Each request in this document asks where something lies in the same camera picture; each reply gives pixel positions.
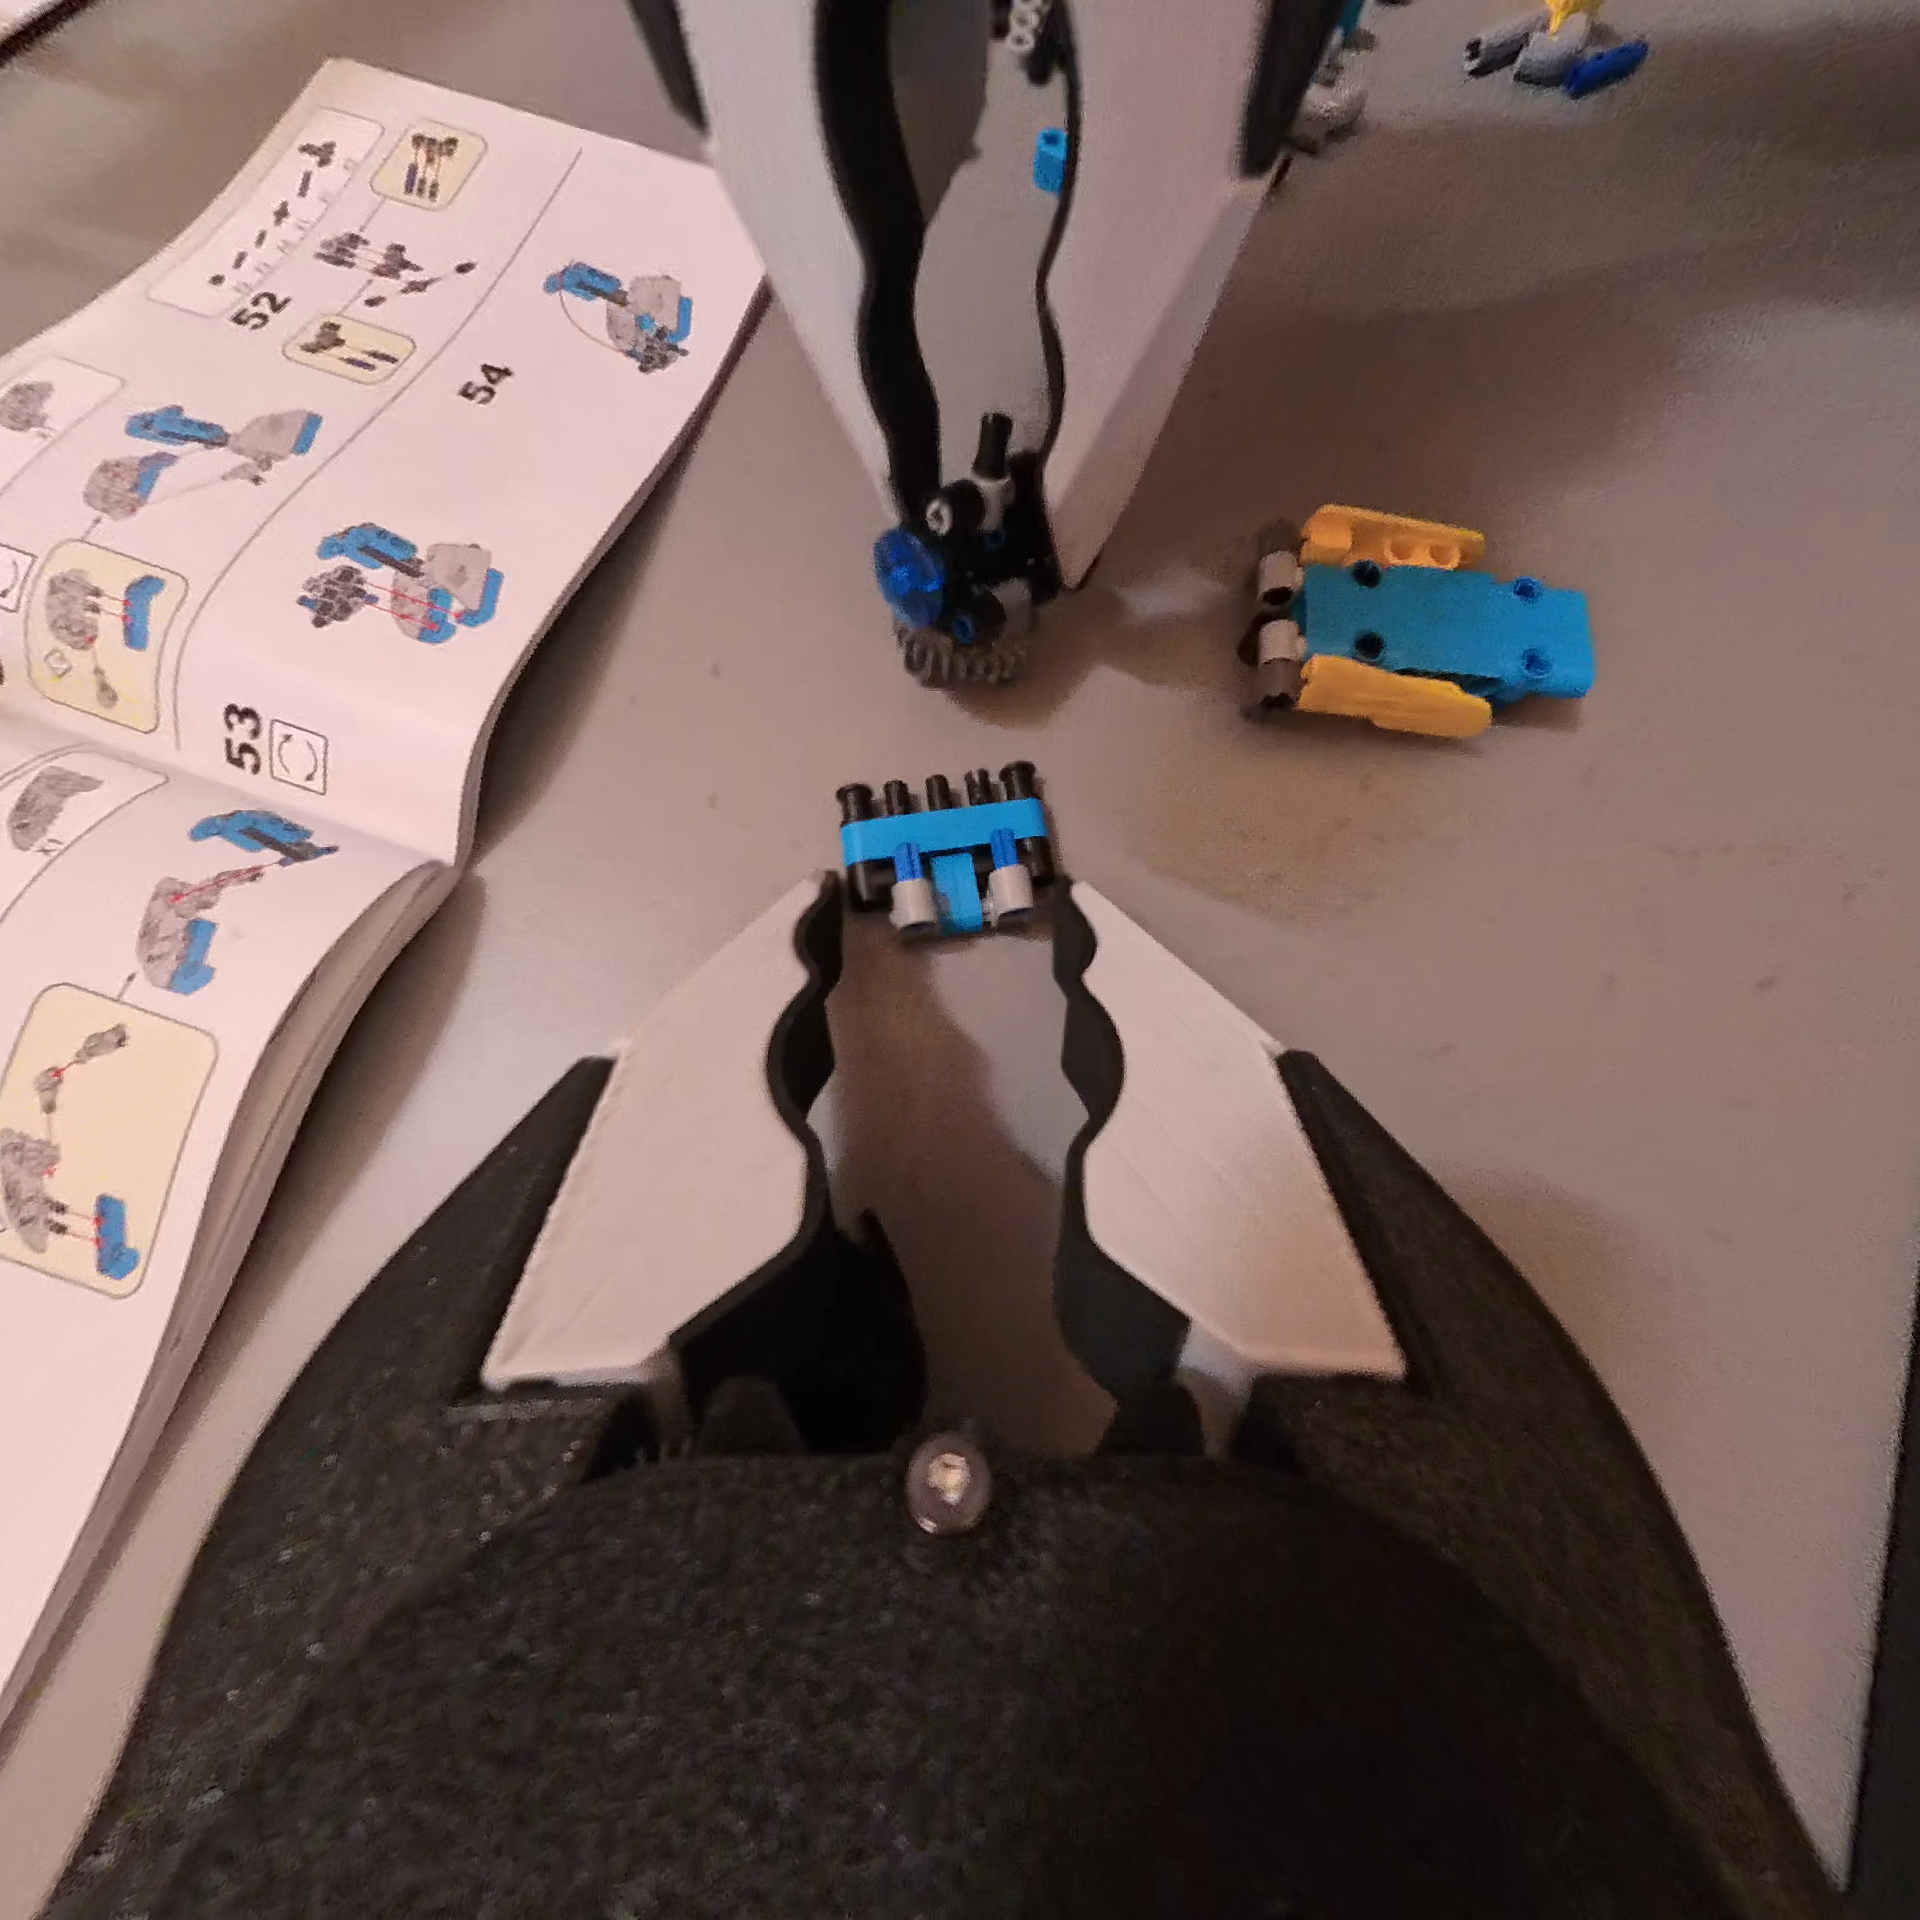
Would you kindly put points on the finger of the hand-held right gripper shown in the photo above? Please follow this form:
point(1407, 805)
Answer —
point(764, 152)
point(1155, 211)

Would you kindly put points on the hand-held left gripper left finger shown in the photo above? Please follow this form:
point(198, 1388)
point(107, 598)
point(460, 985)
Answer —
point(675, 1200)

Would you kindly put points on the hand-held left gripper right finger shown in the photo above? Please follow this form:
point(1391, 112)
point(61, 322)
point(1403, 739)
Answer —
point(1231, 1200)

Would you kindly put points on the black grey gear assembly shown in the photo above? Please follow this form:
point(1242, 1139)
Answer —
point(961, 586)

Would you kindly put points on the blue beam with black pins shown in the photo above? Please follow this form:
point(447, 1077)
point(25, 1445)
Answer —
point(937, 850)

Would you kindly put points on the blue yellow brick assembly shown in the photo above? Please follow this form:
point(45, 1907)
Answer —
point(1442, 625)

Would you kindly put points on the grey desk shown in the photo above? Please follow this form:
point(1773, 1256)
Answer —
point(1562, 1050)

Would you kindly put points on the pile of loose brick parts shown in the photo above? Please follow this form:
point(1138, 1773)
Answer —
point(1562, 36)

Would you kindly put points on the open instruction booklet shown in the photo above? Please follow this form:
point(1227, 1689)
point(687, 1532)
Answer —
point(360, 750)

